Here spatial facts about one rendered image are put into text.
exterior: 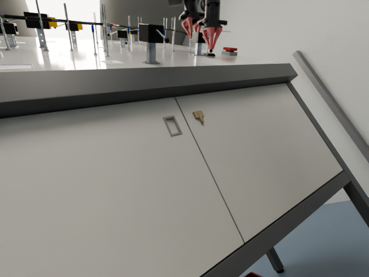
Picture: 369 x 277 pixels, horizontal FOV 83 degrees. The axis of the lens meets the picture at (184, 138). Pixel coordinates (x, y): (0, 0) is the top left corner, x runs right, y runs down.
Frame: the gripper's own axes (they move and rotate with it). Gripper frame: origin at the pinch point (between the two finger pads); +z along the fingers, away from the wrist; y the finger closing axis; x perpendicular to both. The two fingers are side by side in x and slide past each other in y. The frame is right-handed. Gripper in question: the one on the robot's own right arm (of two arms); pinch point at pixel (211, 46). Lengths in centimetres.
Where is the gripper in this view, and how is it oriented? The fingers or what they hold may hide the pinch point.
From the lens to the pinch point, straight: 91.4
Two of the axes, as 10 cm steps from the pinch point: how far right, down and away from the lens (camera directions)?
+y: -9.0, 1.4, -4.2
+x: 4.4, 2.7, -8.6
